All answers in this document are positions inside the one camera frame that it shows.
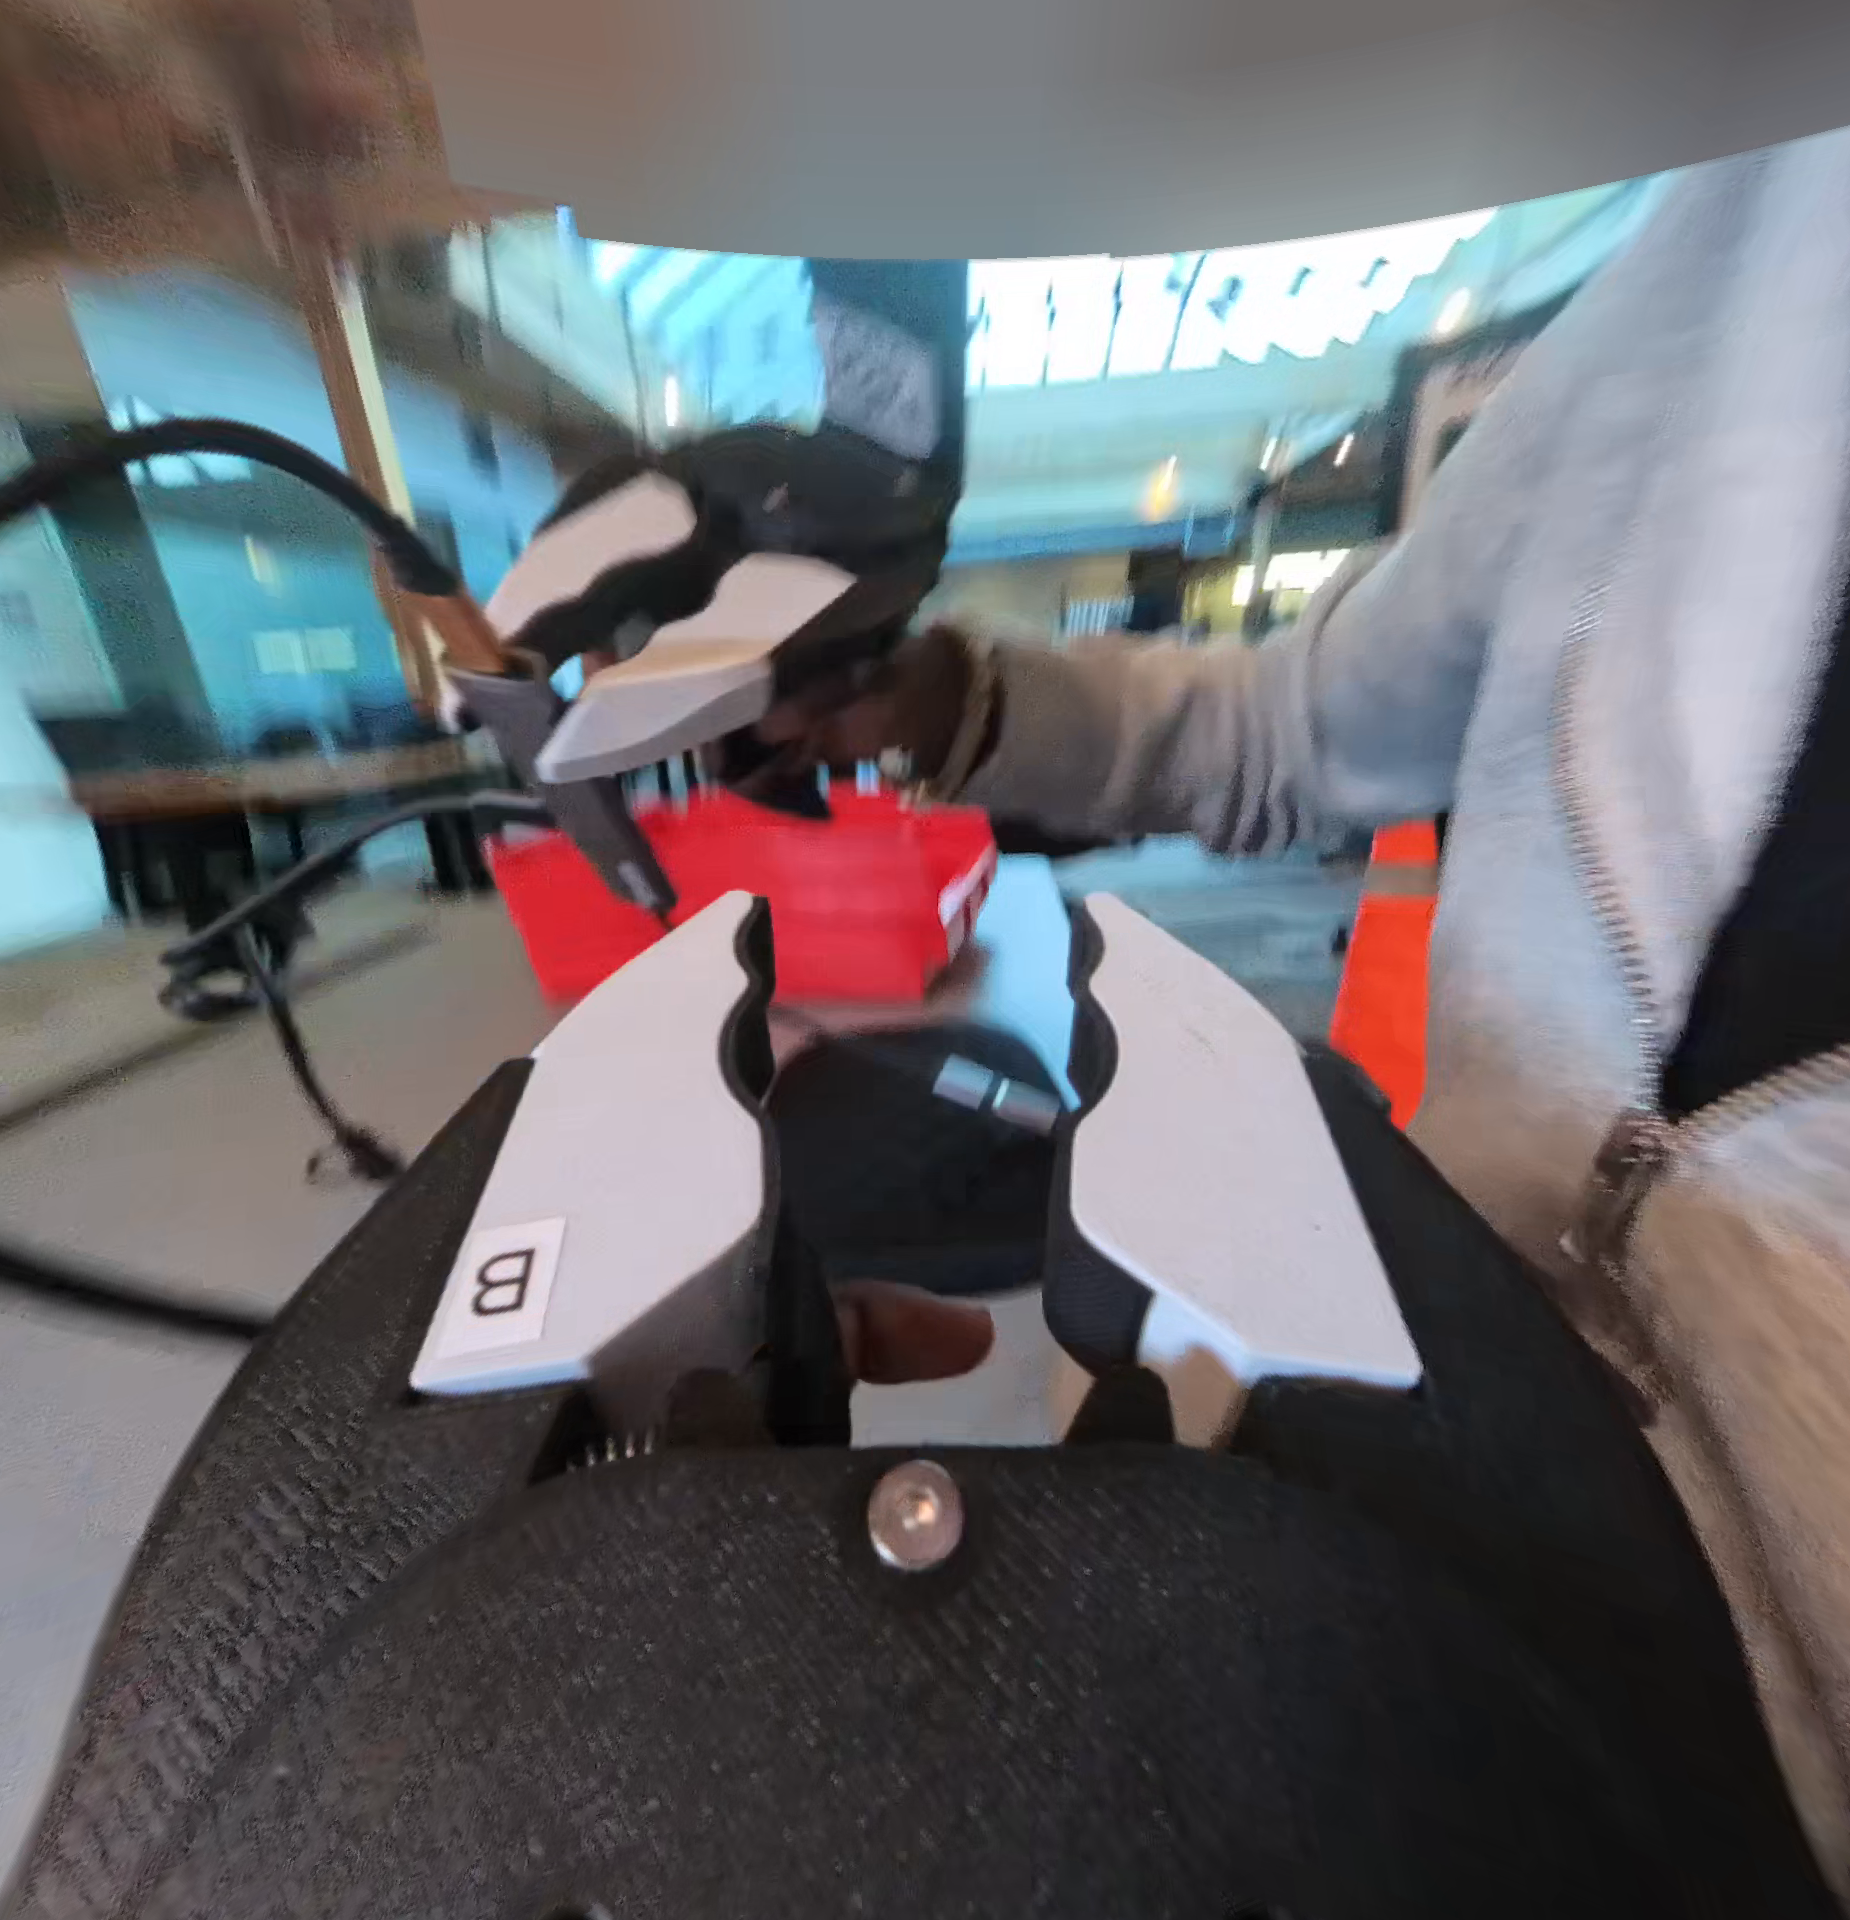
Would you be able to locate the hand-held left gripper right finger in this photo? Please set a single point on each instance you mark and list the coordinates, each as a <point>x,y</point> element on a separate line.
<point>1224,1186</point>

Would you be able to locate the grey usb hub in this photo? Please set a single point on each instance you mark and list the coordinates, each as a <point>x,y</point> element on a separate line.
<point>609,848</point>

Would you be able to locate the wooden office desk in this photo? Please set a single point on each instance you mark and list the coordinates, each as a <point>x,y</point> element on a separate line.
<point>263,779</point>

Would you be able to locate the wooden post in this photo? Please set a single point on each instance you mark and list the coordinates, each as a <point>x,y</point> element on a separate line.
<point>358,390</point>

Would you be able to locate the orange traffic cone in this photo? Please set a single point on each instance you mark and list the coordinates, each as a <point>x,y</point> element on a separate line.
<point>1382,974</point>

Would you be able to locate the person's left hand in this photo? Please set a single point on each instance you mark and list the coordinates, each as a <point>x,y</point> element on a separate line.
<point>908,1335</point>

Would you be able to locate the red plastic bin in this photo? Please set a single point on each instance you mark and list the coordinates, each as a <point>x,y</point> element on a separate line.
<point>836,900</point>

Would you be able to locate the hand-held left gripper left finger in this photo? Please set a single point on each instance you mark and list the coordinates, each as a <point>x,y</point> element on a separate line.
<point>623,1170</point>

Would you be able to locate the small silver usb plug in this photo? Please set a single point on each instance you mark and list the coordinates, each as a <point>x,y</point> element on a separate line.
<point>991,1093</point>

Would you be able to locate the person's right hand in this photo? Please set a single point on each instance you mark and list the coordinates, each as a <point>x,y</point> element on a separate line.
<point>896,720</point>

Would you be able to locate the person's torso grey hoodie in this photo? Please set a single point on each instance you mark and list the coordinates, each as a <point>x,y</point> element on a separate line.
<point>1688,749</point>

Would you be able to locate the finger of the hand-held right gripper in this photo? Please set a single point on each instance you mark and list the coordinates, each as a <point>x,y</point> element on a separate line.
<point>701,658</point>
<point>597,546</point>

